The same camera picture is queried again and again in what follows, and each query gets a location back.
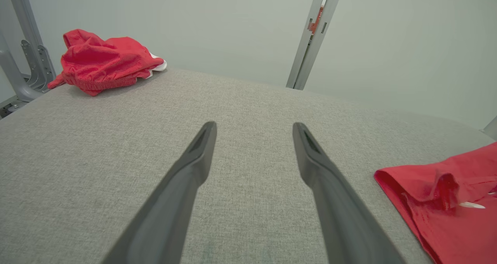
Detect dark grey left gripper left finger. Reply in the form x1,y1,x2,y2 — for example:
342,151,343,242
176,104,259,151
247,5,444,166
102,121,217,264

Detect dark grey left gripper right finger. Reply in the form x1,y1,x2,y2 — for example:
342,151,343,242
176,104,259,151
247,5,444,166
292,122,406,264

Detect plain red garment white trim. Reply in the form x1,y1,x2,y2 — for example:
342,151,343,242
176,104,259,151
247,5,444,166
374,142,497,264

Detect red jersey with number print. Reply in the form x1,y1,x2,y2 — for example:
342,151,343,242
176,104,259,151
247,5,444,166
47,29,168,97

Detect grey fabric sofa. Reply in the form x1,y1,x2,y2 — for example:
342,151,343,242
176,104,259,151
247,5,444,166
0,68,497,264

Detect grey partition post feet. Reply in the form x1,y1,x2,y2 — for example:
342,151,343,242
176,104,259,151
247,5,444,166
286,0,345,90

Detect grey metal stand frame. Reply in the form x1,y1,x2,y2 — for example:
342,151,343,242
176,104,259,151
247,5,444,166
0,0,57,119

